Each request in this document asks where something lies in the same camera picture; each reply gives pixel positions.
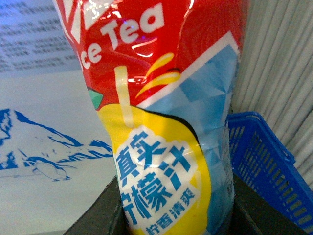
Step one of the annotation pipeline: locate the blue plastic basket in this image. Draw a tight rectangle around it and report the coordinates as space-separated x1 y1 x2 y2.
227 112 313 235

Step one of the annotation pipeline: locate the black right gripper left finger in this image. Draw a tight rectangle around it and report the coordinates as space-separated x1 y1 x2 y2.
64 177 129 235

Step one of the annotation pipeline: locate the ice tea drink bottle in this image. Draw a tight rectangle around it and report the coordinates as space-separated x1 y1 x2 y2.
54 0 249 235

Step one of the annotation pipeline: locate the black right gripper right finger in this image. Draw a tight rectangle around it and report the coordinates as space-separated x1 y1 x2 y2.
229 175 306 235

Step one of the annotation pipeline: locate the white blue chest freezer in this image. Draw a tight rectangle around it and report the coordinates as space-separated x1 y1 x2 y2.
0 0 115 235

